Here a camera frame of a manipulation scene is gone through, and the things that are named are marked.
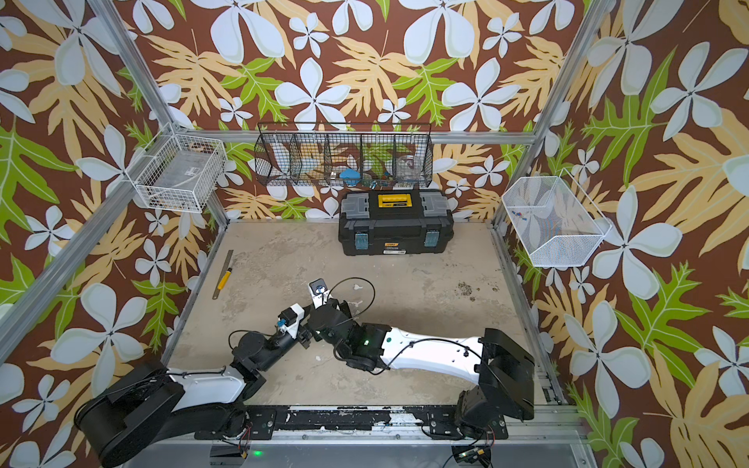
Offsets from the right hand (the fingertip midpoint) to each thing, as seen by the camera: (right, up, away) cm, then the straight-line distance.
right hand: (312, 305), depth 75 cm
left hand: (+2, 0, +3) cm, 3 cm away
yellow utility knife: (-37, +4, +26) cm, 45 cm away
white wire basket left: (-41, +37, +10) cm, 56 cm away
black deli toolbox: (+22, +24, +23) cm, 40 cm away
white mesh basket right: (+70, +23, +9) cm, 74 cm away
